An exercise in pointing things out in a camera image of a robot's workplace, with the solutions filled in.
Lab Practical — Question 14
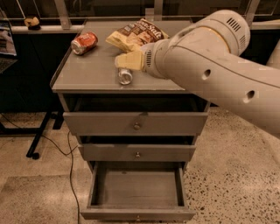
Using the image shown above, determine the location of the grey open bottom drawer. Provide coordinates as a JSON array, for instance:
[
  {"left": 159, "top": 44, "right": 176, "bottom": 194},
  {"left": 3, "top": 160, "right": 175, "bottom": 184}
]
[{"left": 81, "top": 162, "right": 195, "bottom": 222}]

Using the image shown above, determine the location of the yellow brown chip bag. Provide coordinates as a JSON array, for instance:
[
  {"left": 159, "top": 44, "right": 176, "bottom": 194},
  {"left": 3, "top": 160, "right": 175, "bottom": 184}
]
[{"left": 106, "top": 18, "right": 169, "bottom": 53}]

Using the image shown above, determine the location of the black floor cable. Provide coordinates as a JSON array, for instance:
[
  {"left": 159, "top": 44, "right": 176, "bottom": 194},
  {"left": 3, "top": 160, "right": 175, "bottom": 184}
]
[{"left": 0, "top": 113, "right": 81, "bottom": 224}]

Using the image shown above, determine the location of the silver redbull can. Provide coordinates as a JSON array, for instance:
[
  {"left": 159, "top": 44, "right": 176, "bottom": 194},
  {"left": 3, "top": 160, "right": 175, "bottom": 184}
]
[{"left": 118, "top": 68, "right": 133, "bottom": 85}]

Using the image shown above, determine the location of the grey drawer cabinet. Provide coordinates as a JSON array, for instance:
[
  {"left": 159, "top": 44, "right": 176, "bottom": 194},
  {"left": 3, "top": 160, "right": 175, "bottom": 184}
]
[{"left": 49, "top": 18, "right": 212, "bottom": 116}]

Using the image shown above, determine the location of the grey middle drawer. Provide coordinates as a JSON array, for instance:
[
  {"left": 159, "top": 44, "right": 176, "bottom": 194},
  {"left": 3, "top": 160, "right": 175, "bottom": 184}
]
[{"left": 79, "top": 143, "right": 196, "bottom": 162}]

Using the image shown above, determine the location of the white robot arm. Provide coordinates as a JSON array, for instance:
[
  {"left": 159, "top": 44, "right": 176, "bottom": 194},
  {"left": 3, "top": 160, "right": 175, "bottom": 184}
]
[{"left": 115, "top": 10, "right": 280, "bottom": 138}]

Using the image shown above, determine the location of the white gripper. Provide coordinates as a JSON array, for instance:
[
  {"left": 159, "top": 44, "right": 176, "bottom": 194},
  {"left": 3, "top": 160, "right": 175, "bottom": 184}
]
[{"left": 115, "top": 39, "right": 170, "bottom": 79}]

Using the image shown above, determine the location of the black desk leg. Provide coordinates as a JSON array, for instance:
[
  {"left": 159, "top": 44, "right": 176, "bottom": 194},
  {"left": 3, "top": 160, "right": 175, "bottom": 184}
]
[{"left": 0, "top": 111, "right": 64, "bottom": 159}]

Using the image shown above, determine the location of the red soda can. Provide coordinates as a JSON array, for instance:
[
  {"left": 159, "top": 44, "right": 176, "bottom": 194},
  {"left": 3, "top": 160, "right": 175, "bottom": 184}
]
[{"left": 71, "top": 31, "right": 98, "bottom": 55}]

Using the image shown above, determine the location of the small tan object on ledge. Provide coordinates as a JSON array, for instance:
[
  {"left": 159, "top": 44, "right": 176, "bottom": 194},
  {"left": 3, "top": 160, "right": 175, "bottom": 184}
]
[{"left": 24, "top": 16, "right": 40, "bottom": 30}]

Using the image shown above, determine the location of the metal window railing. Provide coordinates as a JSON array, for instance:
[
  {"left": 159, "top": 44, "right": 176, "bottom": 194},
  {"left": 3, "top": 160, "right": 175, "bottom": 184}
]
[{"left": 0, "top": 0, "right": 280, "bottom": 29}]

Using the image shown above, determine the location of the laptop on left desk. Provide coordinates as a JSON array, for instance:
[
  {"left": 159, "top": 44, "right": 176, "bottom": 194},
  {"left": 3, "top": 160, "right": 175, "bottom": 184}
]
[{"left": 0, "top": 17, "right": 18, "bottom": 74}]

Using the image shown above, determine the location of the grey top drawer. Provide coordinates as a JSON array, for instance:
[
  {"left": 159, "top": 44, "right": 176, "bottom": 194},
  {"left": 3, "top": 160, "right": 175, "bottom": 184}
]
[{"left": 64, "top": 112, "right": 207, "bottom": 137}]

